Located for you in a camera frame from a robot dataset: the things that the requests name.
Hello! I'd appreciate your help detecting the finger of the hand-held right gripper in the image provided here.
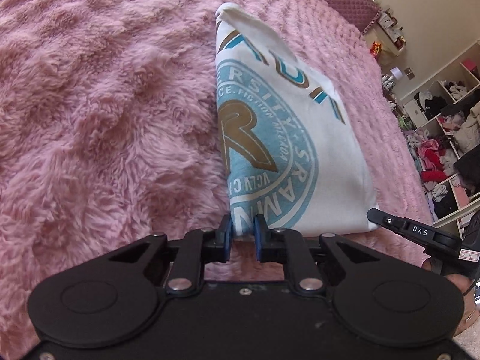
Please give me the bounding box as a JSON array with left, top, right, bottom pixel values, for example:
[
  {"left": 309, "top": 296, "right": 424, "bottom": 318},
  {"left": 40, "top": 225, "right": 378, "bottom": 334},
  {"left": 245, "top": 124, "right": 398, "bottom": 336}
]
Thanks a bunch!
[{"left": 367, "top": 208, "right": 409, "bottom": 235}]

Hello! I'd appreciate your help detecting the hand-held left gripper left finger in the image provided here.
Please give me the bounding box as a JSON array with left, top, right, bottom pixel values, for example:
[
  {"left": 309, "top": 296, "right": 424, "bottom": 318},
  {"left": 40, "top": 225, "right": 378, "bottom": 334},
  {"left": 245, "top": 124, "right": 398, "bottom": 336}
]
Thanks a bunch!
[{"left": 107, "top": 214, "right": 235, "bottom": 295}]

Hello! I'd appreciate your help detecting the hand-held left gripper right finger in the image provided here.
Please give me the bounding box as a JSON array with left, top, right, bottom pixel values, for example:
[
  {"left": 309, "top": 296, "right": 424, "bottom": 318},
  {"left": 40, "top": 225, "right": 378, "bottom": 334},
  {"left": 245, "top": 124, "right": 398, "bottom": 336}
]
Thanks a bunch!
[{"left": 254, "top": 214, "right": 372, "bottom": 297}]

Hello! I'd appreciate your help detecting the white printed sweatshirt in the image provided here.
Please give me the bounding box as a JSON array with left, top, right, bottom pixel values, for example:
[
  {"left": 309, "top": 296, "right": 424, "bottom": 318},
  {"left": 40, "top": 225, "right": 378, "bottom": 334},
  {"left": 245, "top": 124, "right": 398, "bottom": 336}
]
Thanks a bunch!
[{"left": 214, "top": 3, "right": 377, "bottom": 238}]

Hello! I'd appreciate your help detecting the white shelf unit with clothes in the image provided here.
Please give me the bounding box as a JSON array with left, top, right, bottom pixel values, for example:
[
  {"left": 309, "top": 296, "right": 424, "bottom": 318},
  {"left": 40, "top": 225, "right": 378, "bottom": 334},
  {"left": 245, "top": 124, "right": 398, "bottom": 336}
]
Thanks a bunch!
[{"left": 403, "top": 58, "right": 480, "bottom": 229}]

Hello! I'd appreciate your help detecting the person's right hand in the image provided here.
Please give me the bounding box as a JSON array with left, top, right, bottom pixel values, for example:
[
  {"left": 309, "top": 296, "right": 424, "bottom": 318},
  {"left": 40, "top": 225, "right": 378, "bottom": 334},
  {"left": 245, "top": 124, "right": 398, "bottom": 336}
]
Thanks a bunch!
[{"left": 444, "top": 274, "right": 480, "bottom": 340}]

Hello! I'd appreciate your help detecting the pink fluffy blanket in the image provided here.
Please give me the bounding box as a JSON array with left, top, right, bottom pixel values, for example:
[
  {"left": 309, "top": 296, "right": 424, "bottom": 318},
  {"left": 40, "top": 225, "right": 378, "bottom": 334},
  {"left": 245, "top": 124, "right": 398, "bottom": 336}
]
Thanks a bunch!
[{"left": 0, "top": 0, "right": 436, "bottom": 308}]

